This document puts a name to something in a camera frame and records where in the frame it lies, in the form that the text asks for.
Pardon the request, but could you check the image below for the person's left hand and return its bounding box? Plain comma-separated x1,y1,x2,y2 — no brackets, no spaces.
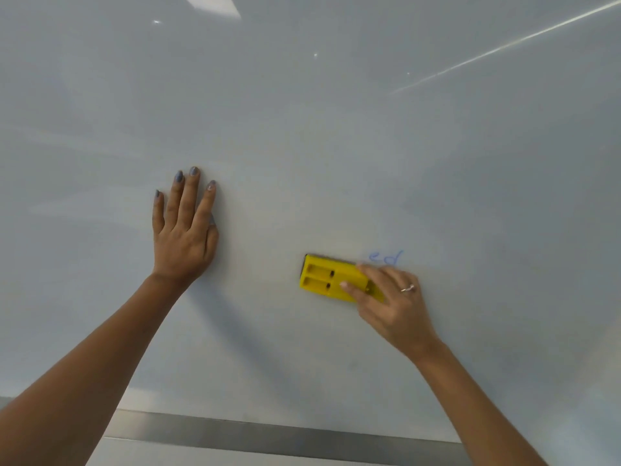
151,165,220,289

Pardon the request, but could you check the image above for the person's right hand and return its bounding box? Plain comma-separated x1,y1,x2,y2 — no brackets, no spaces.
339,262,442,364

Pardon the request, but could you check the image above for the yellow whiteboard eraser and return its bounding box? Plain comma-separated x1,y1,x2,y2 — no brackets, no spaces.
299,253,387,304

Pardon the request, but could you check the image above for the white whiteboard with blue writing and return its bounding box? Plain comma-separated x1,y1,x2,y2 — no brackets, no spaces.
0,0,621,445

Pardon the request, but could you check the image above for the person's right forearm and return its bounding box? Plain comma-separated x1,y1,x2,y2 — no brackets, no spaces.
412,342,549,466

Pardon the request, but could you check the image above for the person's left forearm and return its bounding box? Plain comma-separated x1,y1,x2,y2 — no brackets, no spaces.
0,274,190,466

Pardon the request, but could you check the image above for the silver metal whiteboard tray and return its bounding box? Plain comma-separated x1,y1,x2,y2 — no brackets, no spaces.
0,395,479,466

